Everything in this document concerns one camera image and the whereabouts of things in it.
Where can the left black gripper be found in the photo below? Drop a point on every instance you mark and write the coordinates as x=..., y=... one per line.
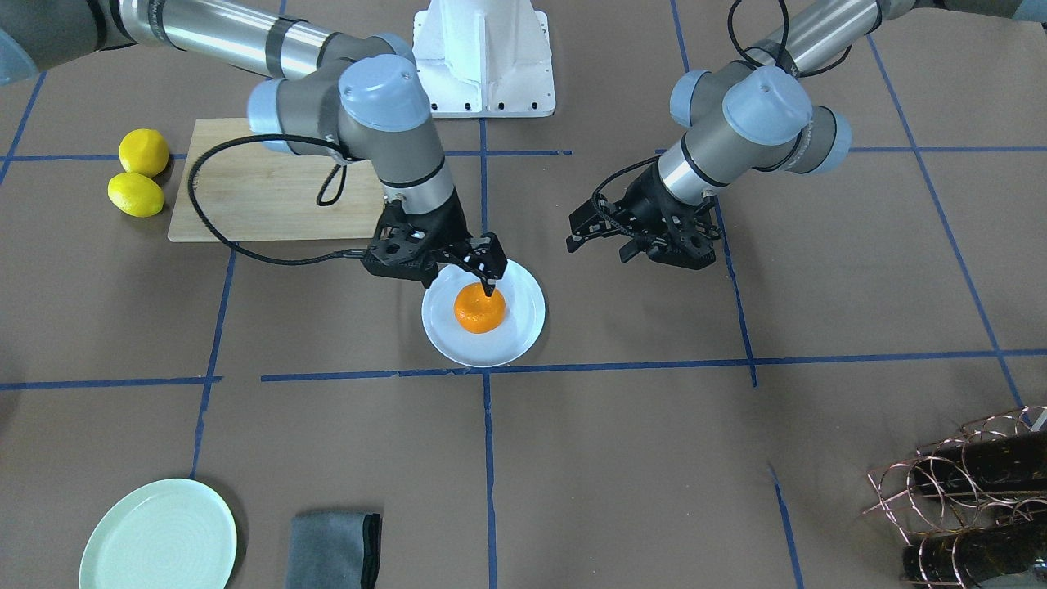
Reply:
x=643, y=204

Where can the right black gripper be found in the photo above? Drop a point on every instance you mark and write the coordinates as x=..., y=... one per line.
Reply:
x=452, y=228

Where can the orange fruit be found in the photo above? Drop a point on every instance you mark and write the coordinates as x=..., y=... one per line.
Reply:
x=476, y=312

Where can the light blue plate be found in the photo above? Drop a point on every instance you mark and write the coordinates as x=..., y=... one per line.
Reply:
x=521, y=328

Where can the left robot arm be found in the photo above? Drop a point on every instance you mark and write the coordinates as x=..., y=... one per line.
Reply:
x=753, y=114

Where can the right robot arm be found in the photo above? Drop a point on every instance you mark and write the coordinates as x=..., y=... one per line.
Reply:
x=324, y=93

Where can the light green plate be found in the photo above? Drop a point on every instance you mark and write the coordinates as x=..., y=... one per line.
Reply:
x=172, y=533

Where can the bamboo cutting board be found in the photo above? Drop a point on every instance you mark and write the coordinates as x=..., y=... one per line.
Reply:
x=252, y=193

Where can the folded grey cloth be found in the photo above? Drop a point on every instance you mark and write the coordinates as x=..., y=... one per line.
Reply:
x=334, y=549

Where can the lower yellow lemon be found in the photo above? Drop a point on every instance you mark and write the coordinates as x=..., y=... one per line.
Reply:
x=135, y=194

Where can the yellow lemon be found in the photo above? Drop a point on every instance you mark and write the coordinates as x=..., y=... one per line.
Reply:
x=135, y=194
x=144, y=151

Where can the upper yellow lemon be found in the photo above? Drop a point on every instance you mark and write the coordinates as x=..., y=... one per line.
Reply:
x=144, y=151

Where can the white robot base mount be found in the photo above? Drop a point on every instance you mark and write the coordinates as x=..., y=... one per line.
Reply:
x=485, y=59

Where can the copper wire bottle rack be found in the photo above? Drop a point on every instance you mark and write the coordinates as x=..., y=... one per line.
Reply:
x=970, y=508

